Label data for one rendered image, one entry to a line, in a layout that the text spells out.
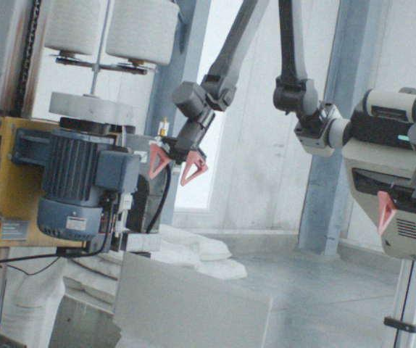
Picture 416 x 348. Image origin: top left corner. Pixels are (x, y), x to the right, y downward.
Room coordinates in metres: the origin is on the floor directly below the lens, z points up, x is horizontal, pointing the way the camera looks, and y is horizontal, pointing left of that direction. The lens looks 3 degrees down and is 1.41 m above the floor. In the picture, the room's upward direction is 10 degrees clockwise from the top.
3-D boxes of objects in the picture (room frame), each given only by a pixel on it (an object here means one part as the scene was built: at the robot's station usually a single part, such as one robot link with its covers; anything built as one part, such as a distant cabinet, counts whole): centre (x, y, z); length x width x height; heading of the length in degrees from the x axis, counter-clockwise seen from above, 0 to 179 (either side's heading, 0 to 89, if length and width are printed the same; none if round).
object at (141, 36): (2.12, 0.24, 1.61); 0.17 x 0.17 x 0.17
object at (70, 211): (2.00, 0.32, 1.21); 0.15 x 0.15 x 0.25
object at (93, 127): (2.00, 0.32, 1.35); 0.12 x 0.12 x 0.04
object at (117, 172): (1.98, 0.22, 1.25); 0.10 x 0.08 x 0.12; 168
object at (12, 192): (2.16, 0.50, 1.18); 0.34 x 0.25 x 0.31; 143
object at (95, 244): (2.28, 0.29, 1.04); 0.08 x 0.06 x 0.05; 143
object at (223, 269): (5.74, 0.00, 0.44); 0.68 x 0.44 x 0.15; 143
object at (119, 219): (2.26, 0.23, 1.11); 0.03 x 0.03 x 0.06
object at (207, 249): (5.89, 0.16, 0.56); 0.67 x 0.43 x 0.15; 53
